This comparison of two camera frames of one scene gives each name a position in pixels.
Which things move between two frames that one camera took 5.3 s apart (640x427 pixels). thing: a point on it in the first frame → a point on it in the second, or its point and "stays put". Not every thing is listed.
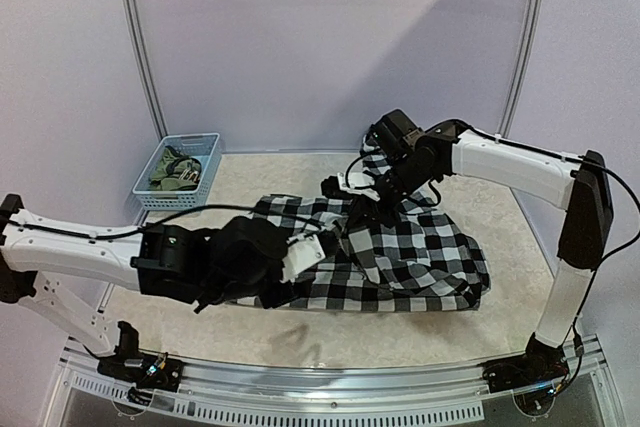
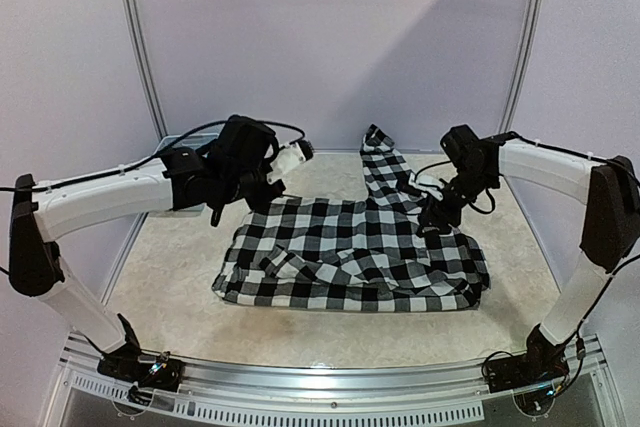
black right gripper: (357, 204) → (439, 204)
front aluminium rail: (440, 396) stays put
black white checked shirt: (382, 256) stays put
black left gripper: (288, 295) → (262, 200)
